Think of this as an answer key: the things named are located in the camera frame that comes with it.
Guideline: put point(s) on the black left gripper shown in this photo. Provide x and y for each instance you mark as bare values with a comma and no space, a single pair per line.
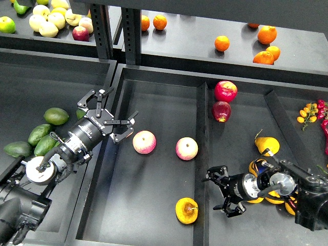
90,130

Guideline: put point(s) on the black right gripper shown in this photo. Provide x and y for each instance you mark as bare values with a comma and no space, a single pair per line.
237,188

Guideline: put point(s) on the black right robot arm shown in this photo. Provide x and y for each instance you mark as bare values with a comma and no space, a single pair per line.
306,194

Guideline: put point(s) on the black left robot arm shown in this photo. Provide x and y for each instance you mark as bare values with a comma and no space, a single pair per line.
27,183

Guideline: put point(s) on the small dark green avocado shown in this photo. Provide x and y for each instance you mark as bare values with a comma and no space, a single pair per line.
80,114

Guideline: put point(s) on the yellow pear lower bin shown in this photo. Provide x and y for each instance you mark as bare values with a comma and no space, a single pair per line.
257,200

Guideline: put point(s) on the yellow pear in bin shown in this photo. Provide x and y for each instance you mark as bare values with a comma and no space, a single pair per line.
256,167

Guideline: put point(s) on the green avocado top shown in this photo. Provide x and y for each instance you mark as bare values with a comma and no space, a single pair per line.
56,116

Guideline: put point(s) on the yellow pear with stem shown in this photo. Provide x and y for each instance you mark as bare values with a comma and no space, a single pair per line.
263,143

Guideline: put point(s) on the dark green avocado far left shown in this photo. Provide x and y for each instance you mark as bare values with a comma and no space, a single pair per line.
18,148

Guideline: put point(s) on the pale yellow pear on shelf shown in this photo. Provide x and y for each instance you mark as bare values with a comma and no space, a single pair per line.
48,29

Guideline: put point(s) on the pink apple left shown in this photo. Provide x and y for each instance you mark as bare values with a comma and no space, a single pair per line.
144,142

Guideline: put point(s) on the pink apple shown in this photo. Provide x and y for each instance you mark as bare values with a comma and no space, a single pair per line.
186,148
144,142

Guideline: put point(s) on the black tray divider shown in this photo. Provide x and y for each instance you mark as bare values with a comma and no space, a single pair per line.
201,188

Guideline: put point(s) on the pink apple right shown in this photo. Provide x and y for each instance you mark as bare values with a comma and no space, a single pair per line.
186,148

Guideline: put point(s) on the dark red apple lower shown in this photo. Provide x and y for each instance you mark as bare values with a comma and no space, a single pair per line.
221,111

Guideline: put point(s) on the red apple on shelf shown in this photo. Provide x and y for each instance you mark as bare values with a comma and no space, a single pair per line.
80,33

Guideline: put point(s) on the red apple upper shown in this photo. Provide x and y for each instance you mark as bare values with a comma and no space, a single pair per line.
225,91

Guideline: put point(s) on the orange cherry tomato bunch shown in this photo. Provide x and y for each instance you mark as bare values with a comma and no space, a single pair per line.
307,115

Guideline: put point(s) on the green apple on shelf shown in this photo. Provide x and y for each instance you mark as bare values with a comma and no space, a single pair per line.
7,25

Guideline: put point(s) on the red chili peppers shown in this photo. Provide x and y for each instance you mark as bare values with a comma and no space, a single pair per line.
322,114

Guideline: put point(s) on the orange on shelf centre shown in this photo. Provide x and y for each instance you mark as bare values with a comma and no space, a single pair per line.
222,43

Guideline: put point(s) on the orange tangerine front shelf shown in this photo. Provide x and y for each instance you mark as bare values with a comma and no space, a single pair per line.
264,57

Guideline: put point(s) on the large orange on shelf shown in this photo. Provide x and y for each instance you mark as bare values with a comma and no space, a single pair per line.
267,34

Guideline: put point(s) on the black shelf post left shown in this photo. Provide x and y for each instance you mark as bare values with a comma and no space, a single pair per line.
102,33

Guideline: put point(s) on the black shelf post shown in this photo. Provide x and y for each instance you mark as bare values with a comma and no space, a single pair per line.
102,33
131,20

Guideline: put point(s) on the orange behind post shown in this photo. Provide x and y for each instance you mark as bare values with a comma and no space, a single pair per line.
145,23

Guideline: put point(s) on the black shelf post right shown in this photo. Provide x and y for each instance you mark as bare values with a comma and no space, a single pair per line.
131,20

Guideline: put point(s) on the orange beside post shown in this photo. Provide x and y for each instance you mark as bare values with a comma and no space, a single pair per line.
159,22

